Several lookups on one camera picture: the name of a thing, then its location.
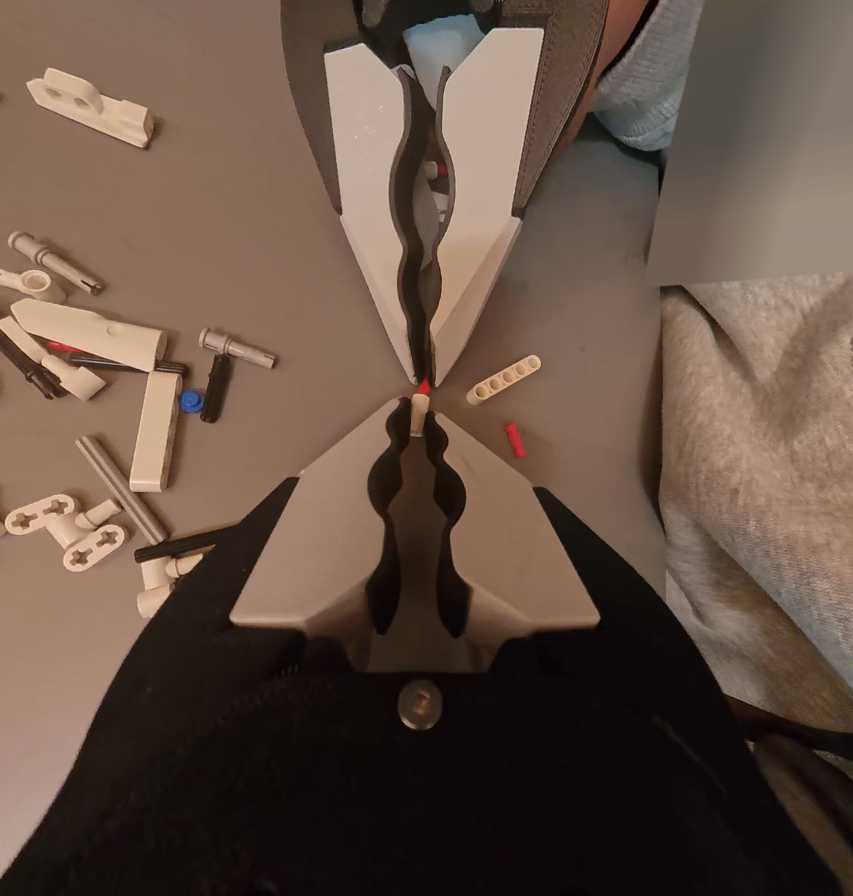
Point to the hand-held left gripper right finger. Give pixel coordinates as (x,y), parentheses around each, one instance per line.
(524,560)

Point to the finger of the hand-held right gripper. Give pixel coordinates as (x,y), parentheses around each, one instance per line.
(360,140)
(489,140)

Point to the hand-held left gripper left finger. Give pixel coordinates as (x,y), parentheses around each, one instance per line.
(307,560)

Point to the short red lego pin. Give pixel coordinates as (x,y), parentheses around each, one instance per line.
(515,439)

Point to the white lego tube connector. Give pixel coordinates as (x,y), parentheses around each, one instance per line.
(418,416)

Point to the pile of lego pieces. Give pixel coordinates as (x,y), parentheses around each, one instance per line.
(90,332)

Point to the person's right forearm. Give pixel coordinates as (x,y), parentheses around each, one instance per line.
(643,105)

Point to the white five-hole lego beam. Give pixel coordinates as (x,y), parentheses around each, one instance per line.
(503,378)

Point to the white two-hole lego panel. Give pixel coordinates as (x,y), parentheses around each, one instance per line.
(90,105)

